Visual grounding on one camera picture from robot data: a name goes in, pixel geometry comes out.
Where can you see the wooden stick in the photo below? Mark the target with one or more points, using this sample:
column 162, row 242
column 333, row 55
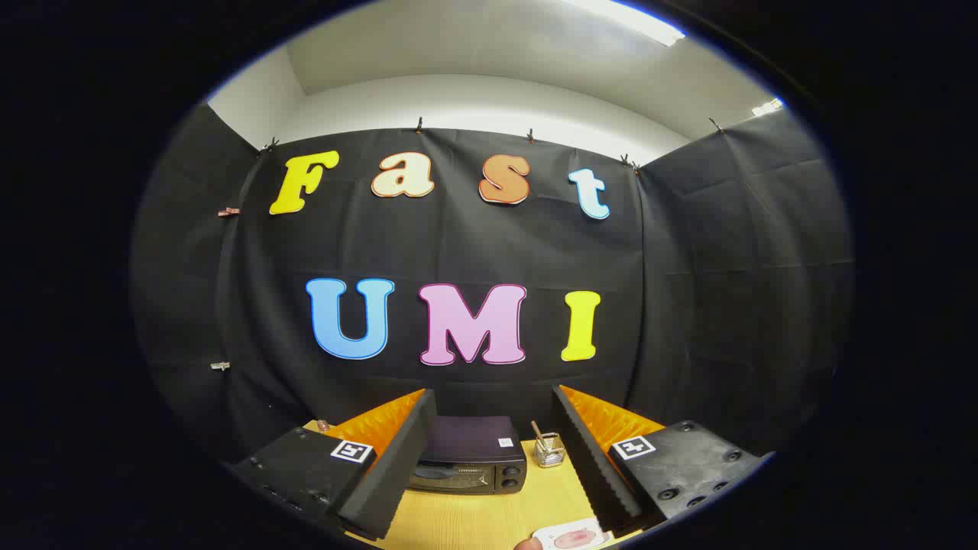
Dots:
column 538, row 433

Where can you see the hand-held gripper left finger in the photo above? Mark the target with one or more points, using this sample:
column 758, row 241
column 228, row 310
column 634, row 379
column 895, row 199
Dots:
column 397, row 458

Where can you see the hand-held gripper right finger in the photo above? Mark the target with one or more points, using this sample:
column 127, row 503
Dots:
column 592, row 466

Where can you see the clear glass holder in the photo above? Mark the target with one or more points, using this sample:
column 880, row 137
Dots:
column 550, row 454

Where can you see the small ceiling light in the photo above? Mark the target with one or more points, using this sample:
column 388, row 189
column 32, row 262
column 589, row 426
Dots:
column 768, row 107

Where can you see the white triangular plate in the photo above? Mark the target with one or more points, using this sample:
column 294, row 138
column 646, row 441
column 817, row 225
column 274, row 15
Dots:
column 546, row 537

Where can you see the black toaster oven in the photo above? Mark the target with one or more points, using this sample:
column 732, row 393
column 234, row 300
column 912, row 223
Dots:
column 474, row 443

